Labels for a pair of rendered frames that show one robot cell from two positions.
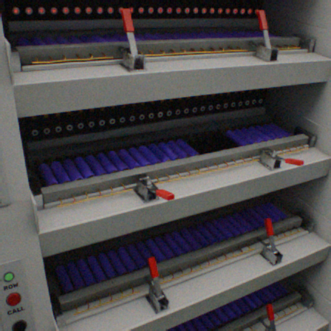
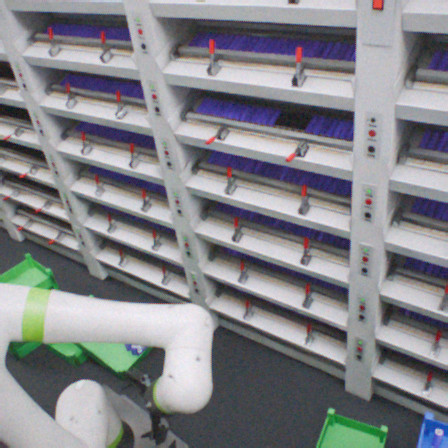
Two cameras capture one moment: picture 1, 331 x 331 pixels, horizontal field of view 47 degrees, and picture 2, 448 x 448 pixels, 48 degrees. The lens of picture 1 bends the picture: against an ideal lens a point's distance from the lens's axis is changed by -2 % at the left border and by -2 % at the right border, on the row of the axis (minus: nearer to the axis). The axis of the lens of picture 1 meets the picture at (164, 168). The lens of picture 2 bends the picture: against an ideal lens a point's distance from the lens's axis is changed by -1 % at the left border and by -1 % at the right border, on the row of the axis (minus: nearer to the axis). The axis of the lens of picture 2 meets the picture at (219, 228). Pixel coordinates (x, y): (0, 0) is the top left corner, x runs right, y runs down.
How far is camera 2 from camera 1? 1.34 m
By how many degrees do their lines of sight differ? 65
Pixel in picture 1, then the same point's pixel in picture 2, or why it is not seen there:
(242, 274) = (278, 206)
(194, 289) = (250, 196)
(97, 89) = (192, 80)
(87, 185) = (202, 119)
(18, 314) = (168, 159)
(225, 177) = (266, 146)
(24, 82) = (166, 71)
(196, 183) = (249, 141)
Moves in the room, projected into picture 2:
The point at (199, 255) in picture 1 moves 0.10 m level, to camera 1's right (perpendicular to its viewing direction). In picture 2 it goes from (267, 181) to (284, 195)
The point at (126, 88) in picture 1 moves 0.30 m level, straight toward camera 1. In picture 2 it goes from (205, 83) to (108, 117)
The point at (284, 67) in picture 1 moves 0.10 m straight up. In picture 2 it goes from (303, 93) to (302, 54)
